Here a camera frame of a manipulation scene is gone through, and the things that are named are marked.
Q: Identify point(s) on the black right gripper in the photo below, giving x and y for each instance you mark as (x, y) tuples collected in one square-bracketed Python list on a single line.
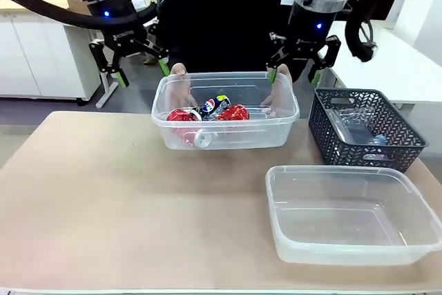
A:
[(309, 29)]

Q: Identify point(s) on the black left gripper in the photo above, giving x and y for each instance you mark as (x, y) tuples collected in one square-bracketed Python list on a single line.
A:
[(121, 29)]

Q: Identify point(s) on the black plastic mesh basket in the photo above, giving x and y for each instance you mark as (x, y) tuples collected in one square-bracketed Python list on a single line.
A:
[(331, 150)]

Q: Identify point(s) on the clear plastic bin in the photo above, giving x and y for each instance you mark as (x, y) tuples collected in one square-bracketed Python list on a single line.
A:
[(241, 136), (345, 188)]

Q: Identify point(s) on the person's left hand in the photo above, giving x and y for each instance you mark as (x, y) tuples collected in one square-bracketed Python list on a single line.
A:
[(281, 91)]

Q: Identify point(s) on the person's right hand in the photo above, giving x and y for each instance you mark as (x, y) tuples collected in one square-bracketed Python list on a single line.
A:
[(177, 68)]

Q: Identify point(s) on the crushed red can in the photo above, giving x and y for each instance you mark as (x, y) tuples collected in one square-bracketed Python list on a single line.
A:
[(235, 112), (179, 115)]

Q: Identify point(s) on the crushed blue Pepsi can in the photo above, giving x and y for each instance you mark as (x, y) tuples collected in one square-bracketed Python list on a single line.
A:
[(210, 105)]

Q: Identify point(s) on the white desk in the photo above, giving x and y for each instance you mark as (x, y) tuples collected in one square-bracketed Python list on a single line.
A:
[(386, 77)]

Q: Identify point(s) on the person in black top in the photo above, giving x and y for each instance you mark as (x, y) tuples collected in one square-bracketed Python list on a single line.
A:
[(224, 15)]

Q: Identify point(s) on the white cabinet with wooden top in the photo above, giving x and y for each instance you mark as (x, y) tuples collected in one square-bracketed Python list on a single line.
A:
[(34, 56)]

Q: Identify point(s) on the clear bottle with white cap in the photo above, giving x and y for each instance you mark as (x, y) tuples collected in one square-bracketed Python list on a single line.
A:
[(202, 140)]

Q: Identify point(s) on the crushed clear bluish bottle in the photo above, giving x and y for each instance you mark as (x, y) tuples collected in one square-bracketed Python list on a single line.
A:
[(378, 140)]

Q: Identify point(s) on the white board panel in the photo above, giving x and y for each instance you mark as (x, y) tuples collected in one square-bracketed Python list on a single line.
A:
[(418, 8)]

